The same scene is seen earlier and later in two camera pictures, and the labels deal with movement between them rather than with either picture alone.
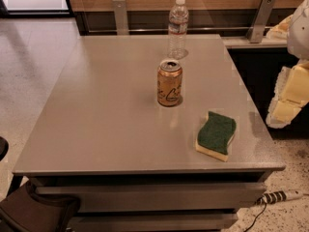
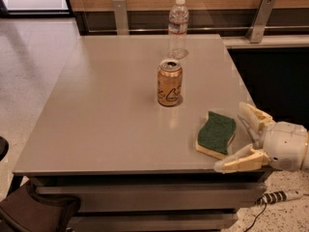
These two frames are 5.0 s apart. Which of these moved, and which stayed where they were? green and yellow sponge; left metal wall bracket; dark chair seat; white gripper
Moved: white gripper
Stayed: left metal wall bracket; dark chair seat; green and yellow sponge
